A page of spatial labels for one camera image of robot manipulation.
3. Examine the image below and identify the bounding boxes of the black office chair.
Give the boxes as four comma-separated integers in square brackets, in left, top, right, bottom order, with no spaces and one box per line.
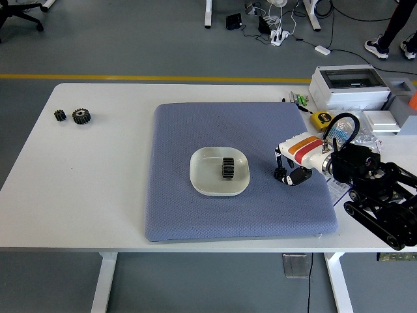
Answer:
[0,0,45,43]

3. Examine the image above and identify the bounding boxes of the black charger block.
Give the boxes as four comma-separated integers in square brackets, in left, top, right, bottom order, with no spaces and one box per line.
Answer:
[257,16,272,35]

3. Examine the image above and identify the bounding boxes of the blue-grey textured mat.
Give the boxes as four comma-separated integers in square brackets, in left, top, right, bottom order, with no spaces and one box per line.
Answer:
[144,102,339,243]

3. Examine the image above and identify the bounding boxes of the white desk leg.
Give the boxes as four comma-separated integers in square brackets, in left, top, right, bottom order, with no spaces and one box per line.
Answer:
[302,0,323,32]
[204,0,214,29]

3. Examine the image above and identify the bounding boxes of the black adapter box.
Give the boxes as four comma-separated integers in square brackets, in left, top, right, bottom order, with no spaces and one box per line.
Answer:
[225,13,244,31]

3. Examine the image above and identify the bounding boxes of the green connector clips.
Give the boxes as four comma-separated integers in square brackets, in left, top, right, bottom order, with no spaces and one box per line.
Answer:
[289,91,309,105]

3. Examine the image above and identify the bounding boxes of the white electrical enclosure box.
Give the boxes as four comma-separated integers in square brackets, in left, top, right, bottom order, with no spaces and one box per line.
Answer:
[308,65,392,110]

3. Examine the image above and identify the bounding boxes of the grey-blue box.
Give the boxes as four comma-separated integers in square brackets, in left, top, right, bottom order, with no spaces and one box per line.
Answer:
[390,95,417,135]

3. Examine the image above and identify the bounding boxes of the large black gear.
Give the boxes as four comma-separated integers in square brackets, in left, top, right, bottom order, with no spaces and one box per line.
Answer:
[71,108,93,126]
[218,156,236,181]

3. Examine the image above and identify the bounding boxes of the white square dish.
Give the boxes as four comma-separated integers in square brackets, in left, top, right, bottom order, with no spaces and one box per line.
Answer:
[188,145,250,197]

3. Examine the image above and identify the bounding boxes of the white barcode label card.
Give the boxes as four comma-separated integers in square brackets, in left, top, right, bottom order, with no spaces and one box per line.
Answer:
[326,177,352,207]

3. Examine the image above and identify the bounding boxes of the black floor cable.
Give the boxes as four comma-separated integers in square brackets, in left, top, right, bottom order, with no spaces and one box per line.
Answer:
[306,253,314,313]

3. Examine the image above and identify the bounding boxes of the grey foam block with hole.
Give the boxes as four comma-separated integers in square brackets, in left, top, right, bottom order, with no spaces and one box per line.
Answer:
[384,79,415,110]

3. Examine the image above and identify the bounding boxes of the yellow tape measure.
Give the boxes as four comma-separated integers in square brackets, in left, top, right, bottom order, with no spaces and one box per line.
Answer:
[309,110,336,132]

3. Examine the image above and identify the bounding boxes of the metal floor outlet box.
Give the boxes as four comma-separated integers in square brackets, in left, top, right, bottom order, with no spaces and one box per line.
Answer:
[282,253,310,278]

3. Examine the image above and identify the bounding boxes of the clear bag of screws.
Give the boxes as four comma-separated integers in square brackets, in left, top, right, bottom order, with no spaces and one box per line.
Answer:
[332,109,379,146]

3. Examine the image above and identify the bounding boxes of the person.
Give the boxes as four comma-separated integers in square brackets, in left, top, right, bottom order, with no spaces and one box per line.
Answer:
[364,0,417,60]

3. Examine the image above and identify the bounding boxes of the green circuit board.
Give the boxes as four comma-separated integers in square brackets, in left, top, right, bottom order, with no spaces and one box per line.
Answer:
[377,252,417,262]

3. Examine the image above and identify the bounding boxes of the white power strip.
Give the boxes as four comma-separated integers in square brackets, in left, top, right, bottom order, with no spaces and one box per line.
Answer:
[270,29,292,46]

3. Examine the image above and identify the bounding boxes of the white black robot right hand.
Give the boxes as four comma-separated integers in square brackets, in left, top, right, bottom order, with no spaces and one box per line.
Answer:
[273,132,330,187]

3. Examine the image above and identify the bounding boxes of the bag of blue parts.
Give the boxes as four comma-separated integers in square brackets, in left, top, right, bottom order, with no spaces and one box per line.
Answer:
[321,119,356,149]

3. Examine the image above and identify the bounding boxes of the white table leg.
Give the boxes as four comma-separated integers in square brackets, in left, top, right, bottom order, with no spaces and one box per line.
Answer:
[90,252,118,313]
[324,252,354,313]

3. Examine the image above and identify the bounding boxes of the white flat panel box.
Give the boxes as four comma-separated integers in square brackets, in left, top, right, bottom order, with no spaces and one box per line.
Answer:
[362,110,401,133]

